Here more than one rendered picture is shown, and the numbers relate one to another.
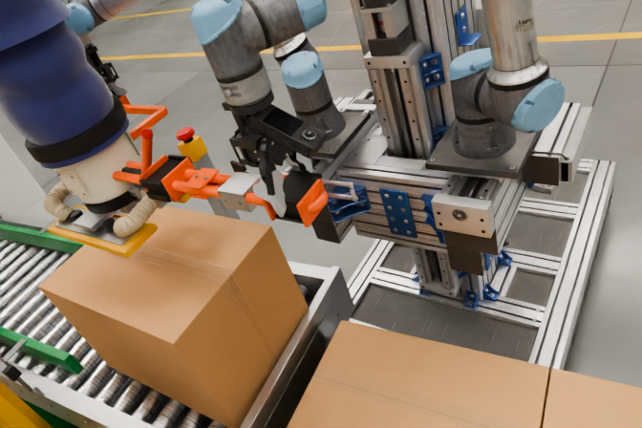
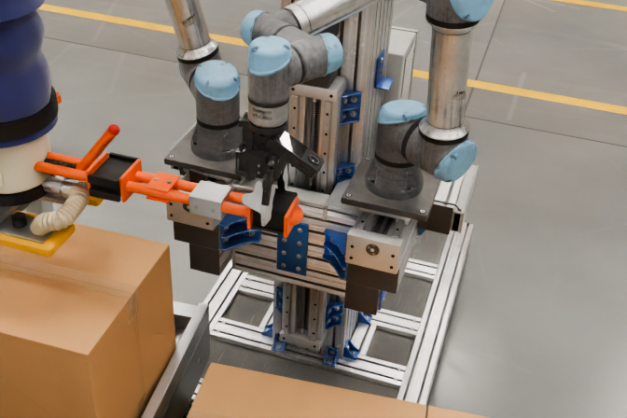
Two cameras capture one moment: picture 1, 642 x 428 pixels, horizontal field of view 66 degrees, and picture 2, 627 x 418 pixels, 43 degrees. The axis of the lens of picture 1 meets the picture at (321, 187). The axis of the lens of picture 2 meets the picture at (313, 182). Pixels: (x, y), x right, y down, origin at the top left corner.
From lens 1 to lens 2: 0.85 m
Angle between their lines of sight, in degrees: 23
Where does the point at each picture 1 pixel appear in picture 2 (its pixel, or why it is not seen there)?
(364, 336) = (240, 379)
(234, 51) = (280, 85)
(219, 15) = (280, 58)
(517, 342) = not seen: hidden behind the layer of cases
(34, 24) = (29, 2)
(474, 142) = (391, 184)
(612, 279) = (463, 347)
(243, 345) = (128, 373)
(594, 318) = (445, 385)
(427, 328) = not seen: hidden behind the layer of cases
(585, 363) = not seen: outside the picture
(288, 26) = (317, 72)
